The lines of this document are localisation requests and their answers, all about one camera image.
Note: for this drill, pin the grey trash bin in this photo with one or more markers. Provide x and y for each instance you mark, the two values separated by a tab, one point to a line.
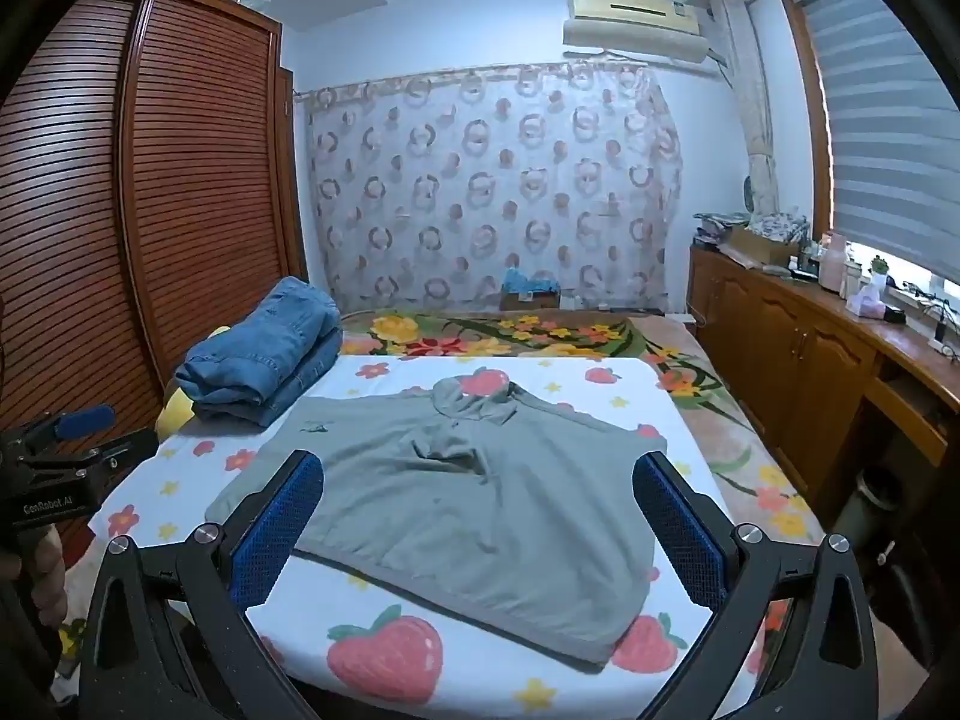
862	510

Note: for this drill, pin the grey pants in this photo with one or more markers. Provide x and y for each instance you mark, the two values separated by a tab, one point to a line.
465	510

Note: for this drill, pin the yellow pillow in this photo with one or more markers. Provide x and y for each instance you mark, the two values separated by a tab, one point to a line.
176	411

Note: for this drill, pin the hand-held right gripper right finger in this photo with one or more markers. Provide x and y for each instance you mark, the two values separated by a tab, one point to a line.
684	536

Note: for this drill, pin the person's left hand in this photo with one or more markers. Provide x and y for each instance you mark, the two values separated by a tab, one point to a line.
46	577

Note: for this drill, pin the wooden louvered wardrobe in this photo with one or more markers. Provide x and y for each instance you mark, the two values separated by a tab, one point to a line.
187	187

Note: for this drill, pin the small potted plant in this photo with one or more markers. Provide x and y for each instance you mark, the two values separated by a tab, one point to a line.
879	266

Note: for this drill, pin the small cardboard box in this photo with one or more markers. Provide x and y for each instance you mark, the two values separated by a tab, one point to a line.
529	301

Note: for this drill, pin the pink bottle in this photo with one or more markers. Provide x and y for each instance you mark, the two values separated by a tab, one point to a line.
832	266

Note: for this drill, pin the circle print sheer curtain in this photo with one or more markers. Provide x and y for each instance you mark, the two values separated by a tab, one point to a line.
487	187

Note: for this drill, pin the cream tied curtain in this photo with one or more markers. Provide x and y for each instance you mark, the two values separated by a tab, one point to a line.
754	105

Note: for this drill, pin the grey striped window blind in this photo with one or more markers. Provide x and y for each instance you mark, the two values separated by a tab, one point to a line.
885	127

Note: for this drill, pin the folded light blue jeans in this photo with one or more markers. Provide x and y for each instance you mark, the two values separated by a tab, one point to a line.
262	337

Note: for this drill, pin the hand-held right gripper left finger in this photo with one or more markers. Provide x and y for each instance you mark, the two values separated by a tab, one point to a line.
274	536

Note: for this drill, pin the white air conditioner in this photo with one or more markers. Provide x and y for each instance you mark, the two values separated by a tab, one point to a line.
637	22

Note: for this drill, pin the floral patterned cloth pile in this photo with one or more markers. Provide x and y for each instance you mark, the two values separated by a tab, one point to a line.
780	223

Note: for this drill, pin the white strawberry printed blanket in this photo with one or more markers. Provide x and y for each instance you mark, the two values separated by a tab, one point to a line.
420	371

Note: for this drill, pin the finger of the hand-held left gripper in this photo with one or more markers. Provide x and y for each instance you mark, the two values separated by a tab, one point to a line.
112	461
82	422

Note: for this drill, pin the folded dark blue jeans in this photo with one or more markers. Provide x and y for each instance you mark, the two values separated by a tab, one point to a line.
289	390

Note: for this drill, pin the open cardboard box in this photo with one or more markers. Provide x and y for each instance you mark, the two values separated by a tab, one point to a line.
761	246

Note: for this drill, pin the wooden cabinet desk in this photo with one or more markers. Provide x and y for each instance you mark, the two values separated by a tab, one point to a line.
780	330

